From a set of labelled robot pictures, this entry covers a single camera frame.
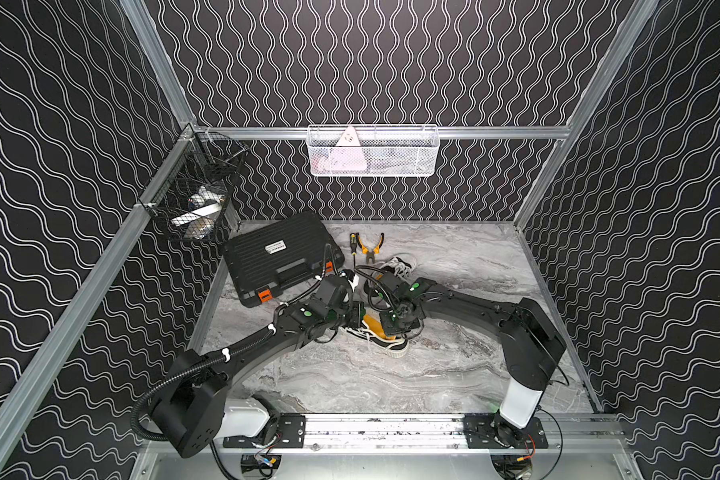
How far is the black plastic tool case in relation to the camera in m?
0.97

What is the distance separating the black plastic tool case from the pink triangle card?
0.33m

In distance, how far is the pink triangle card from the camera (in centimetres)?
90
